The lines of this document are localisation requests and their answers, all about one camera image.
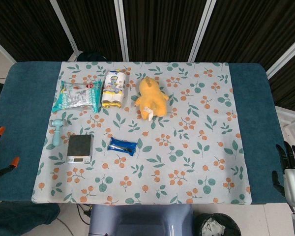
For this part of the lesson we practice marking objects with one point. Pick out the blue snack packet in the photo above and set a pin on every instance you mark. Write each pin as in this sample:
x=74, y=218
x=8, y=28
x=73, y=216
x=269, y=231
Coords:
x=121, y=146

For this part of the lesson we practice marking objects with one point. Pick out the teal transparent snack bag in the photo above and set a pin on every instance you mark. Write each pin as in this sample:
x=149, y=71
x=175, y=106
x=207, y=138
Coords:
x=76, y=97

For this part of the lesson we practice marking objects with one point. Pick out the floral print tablecloth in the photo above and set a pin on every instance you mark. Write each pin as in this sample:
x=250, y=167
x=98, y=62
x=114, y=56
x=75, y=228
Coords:
x=162, y=172

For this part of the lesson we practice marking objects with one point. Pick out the black trash bin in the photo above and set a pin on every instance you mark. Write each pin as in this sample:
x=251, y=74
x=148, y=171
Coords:
x=233, y=223

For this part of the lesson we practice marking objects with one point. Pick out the crumpled white paper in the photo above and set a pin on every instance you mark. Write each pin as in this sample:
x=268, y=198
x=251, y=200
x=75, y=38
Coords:
x=212, y=227

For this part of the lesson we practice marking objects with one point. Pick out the yellow plush toy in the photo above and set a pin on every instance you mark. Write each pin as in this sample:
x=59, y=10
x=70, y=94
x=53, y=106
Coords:
x=151, y=98

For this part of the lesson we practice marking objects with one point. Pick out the black white-framed partition screen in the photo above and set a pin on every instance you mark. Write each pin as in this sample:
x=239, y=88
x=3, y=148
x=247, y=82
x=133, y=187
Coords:
x=162, y=27

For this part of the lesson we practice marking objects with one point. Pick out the black bag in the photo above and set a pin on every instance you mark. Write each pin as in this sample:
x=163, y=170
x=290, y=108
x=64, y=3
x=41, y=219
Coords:
x=92, y=56

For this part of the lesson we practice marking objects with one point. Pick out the teal table cover cloth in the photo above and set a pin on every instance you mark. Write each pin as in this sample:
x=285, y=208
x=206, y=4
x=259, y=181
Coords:
x=27, y=110

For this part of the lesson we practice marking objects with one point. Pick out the small digital kitchen scale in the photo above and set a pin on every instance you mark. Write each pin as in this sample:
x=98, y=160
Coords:
x=79, y=146

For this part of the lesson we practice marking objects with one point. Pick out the white metal rack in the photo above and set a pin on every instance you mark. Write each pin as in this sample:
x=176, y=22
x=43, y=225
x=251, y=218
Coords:
x=290, y=123

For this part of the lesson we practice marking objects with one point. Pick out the yellow white multipack package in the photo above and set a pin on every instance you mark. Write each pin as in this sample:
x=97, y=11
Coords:
x=113, y=88

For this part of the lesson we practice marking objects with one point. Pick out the light teal toy hammer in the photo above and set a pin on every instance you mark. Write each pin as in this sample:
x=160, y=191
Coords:
x=57, y=134

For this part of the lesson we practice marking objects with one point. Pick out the blue grey robot torso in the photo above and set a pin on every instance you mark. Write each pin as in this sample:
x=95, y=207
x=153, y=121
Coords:
x=140, y=221

